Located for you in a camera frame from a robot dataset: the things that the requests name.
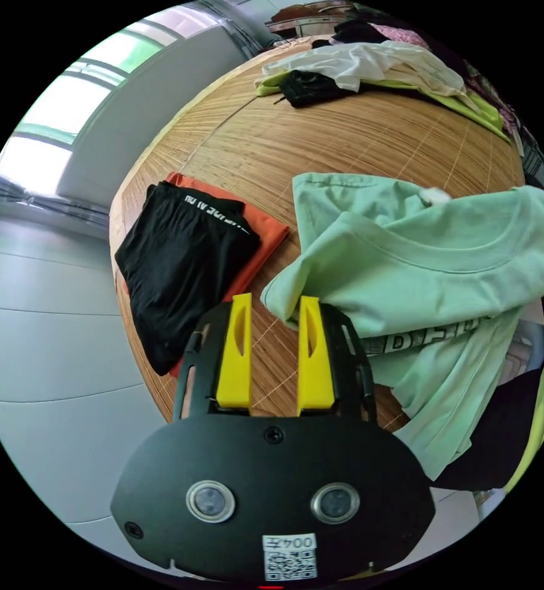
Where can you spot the window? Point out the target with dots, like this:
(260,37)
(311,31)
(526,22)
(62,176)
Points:
(50,120)

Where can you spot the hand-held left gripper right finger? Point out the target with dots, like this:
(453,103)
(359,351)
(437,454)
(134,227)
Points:
(315,387)

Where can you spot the folded pile of clothes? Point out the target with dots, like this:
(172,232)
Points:
(184,267)

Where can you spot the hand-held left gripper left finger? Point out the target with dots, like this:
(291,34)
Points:
(232,378)

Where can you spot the loose pile of clothes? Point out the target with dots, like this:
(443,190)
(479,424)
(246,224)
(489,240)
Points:
(368,69)

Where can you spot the light green short sleeve shirt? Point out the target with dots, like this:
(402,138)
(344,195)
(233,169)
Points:
(419,281)

